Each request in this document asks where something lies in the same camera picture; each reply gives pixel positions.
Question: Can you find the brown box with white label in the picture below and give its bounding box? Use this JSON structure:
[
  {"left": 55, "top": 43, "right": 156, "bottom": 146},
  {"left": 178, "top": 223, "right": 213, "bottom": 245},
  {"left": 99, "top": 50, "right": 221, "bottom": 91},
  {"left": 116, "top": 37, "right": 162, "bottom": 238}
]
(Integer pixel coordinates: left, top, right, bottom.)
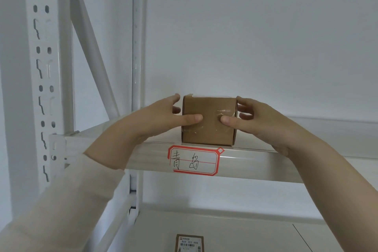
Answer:
[{"left": 175, "top": 234, "right": 204, "bottom": 252}]

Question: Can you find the white metal shelving rack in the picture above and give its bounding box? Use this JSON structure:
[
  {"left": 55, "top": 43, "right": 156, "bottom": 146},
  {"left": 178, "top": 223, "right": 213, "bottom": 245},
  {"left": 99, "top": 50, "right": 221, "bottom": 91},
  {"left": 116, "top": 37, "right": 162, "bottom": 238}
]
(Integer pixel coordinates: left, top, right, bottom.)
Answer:
[{"left": 0, "top": 0, "right": 378, "bottom": 252}]

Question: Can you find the small brown cardboard box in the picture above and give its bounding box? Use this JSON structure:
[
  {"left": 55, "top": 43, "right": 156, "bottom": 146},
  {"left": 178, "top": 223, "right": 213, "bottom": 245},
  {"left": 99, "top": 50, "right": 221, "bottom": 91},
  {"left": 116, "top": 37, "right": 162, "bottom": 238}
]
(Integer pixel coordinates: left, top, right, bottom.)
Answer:
[{"left": 180, "top": 94, "right": 238, "bottom": 146}]

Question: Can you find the person's left hand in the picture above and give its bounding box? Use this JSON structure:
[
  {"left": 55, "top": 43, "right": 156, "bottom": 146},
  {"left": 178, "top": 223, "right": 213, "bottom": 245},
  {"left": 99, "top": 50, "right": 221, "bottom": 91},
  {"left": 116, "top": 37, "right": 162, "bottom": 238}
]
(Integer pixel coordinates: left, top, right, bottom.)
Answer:
[{"left": 128, "top": 93, "right": 203, "bottom": 141}]

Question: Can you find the person's right forearm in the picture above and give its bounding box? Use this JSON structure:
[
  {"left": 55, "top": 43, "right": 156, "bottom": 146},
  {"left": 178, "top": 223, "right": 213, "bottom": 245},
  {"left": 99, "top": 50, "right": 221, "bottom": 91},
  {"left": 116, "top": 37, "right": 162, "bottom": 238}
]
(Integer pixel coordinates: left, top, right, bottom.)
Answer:
[{"left": 275, "top": 129, "right": 378, "bottom": 252}]

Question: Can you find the person's left forearm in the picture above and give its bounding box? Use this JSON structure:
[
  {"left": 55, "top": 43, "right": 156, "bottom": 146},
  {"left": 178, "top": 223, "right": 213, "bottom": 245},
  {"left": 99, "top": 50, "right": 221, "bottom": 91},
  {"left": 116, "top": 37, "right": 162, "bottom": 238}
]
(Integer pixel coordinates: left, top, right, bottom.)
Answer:
[{"left": 0, "top": 119, "right": 151, "bottom": 252}]

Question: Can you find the red-bordered white label sticker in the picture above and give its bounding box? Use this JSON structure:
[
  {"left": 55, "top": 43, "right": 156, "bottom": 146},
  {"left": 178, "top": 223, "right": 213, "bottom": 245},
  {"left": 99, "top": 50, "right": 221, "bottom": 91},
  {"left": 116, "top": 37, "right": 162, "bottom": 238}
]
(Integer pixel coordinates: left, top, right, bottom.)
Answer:
[{"left": 168, "top": 145, "right": 224, "bottom": 176}]

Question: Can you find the person's right hand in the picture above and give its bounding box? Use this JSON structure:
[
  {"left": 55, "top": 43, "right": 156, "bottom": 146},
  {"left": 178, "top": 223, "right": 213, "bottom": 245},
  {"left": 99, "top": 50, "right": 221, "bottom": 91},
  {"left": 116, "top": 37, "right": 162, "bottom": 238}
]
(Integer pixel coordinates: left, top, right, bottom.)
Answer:
[{"left": 220, "top": 96, "right": 291, "bottom": 158}]

